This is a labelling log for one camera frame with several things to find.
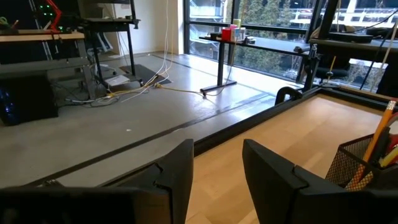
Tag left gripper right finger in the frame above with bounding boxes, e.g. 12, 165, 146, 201
242, 139, 312, 224

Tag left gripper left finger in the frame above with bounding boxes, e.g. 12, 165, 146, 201
105, 139, 194, 224

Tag black mesh desk organizer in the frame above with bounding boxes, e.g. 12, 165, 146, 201
325, 133, 398, 192

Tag black marker pen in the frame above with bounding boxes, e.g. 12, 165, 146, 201
357, 126, 392, 183

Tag orange wooden pencil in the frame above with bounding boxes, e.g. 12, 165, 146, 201
345, 99, 398, 191

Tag yellow wooden pencil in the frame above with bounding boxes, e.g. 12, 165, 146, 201
379, 145, 398, 169

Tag dark floor mat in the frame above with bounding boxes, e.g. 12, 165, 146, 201
119, 63, 172, 87

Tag white paper on floor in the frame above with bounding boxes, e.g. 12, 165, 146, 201
104, 74, 131, 88

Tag black window desk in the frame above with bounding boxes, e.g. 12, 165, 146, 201
198, 32, 312, 94

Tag coloured boxes behind window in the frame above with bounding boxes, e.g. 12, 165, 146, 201
221, 18, 247, 43

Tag dark grey side desk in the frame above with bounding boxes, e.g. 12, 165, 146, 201
308, 30, 398, 97

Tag black standing desk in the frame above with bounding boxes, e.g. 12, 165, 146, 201
83, 17, 144, 88

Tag black power box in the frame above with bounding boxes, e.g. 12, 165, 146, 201
328, 30, 374, 44

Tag thin white strip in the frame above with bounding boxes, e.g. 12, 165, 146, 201
369, 21, 398, 93

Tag black box with blue glow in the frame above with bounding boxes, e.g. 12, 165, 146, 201
0, 73, 60, 127

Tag wooden top workbench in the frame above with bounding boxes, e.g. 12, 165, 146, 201
0, 29, 97, 100

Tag black aluminium table frame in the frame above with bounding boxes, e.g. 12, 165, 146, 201
193, 86, 398, 157

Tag white and yellow floor cables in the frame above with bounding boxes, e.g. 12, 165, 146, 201
63, 0, 237, 108

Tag black arch bracket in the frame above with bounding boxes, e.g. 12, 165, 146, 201
274, 86, 304, 106

